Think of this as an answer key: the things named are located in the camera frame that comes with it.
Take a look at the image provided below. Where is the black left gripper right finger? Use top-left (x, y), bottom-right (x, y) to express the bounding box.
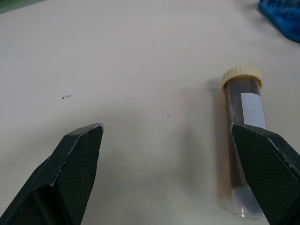
top-left (231, 122), bottom-right (300, 225)

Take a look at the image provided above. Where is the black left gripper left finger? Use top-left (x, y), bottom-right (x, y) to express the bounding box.
top-left (0, 122), bottom-right (104, 225)

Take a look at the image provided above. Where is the clear tube with cream cap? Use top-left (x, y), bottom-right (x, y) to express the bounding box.
top-left (221, 66), bottom-right (268, 221)

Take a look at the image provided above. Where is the blue plastic rack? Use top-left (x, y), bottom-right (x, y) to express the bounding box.
top-left (258, 0), bottom-right (300, 44)

